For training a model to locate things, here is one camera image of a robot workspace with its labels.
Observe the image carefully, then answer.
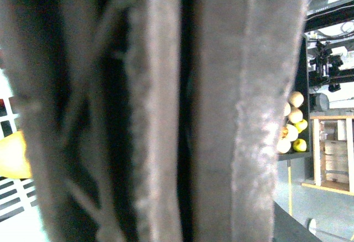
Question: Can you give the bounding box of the yellow mango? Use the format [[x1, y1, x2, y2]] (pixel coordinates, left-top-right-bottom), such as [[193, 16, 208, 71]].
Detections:
[[1, 131, 32, 179]]

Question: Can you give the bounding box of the light teal plastic basket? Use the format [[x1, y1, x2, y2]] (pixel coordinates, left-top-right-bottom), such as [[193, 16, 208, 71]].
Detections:
[[0, 0, 310, 242]]

